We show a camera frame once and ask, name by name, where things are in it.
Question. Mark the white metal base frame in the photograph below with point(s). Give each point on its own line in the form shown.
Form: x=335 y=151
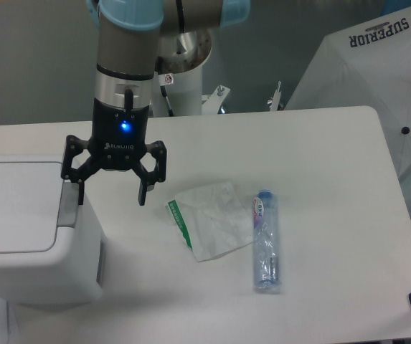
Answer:
x=161 y=105

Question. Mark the white trash can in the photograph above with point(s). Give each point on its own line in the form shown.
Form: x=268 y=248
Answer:
x=52 y=246

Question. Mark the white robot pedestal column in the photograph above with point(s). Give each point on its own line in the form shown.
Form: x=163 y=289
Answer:
x=179 y=68

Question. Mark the white umbrella Superior print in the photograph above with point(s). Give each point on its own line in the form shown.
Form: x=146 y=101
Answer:
x=366 y=65

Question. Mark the clear plastic water bottle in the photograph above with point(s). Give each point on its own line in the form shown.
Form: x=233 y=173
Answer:
x=266 y=243

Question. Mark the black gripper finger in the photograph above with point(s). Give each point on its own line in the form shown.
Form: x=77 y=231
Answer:
x=148 y=179
x=74 y=147

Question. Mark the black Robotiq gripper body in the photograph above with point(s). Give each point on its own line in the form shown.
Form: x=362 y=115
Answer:
x=117 y=137

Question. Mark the white trash can lid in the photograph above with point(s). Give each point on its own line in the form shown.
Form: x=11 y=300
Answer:
x=34 y=203

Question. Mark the crumpled white green plastic bag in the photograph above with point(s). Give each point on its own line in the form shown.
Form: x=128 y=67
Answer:
x=211 y=220

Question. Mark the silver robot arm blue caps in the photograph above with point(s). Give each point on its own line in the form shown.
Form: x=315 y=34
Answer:
x=127 y=59

